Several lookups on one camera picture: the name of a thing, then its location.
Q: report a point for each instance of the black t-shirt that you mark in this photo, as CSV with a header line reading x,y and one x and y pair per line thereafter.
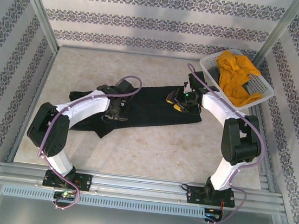
x,y
149,109

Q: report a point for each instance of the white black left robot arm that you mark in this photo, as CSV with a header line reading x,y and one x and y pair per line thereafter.
x,y
53,138

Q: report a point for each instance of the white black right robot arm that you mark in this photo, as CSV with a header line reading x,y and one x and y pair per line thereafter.
x,y
240,150

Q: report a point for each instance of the yellow t-shirt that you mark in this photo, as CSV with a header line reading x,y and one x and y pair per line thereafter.
x,y
236,73

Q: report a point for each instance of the white plastic basket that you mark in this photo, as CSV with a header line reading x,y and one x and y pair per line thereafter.
x,y
259,84

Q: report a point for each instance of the thin aluminium edge bar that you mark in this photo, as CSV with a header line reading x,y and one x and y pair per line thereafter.
x,y
41,82

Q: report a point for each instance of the small controller board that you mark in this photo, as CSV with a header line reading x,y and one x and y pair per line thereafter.
x,y
212,214
65,195

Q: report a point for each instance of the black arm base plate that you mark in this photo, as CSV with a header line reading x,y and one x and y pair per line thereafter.
x,y
83,181
196,195

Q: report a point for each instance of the long aluminium mounting rail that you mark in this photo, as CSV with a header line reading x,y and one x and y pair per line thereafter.
x,y
140,187

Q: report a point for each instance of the aluminium frame post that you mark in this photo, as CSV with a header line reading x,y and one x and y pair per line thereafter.
x,y
39,11
280,32

